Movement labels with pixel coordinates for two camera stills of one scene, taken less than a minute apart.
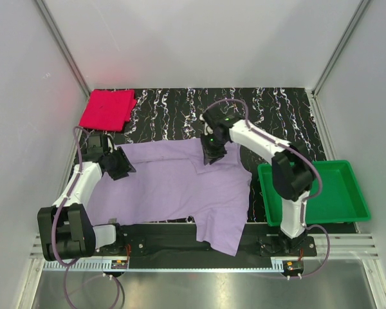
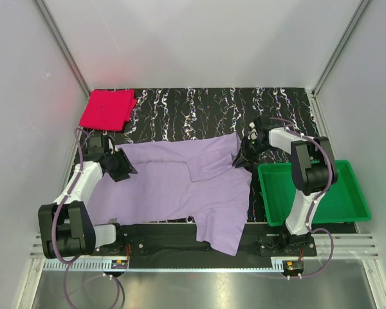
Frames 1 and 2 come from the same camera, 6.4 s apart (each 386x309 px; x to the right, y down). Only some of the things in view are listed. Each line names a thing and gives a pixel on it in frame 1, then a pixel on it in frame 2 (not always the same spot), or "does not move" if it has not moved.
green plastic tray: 341,198 does not move
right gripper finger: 216,153 → 248,164
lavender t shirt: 172,183 does not move
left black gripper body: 118,165 does not move
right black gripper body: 212,137 → 251,149
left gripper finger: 130,168 does not move
